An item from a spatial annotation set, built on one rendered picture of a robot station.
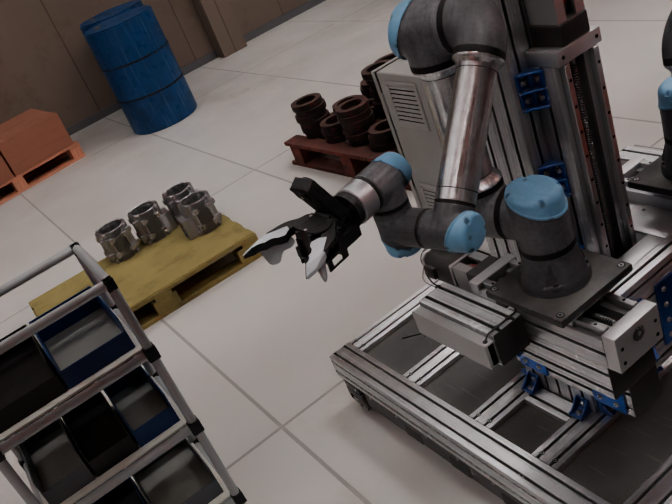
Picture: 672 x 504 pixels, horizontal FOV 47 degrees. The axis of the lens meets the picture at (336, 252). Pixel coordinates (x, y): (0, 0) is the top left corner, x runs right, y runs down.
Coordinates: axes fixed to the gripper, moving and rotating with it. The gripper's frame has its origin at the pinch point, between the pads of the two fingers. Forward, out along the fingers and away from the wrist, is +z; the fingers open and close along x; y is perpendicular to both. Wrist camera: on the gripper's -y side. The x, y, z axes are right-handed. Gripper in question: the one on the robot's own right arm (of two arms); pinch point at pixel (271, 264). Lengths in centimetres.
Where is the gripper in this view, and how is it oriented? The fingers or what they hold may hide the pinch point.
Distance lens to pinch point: 127.5
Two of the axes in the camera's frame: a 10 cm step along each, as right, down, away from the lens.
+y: 2.4, 7.9, 5.6
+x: -7.5, -2.1, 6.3
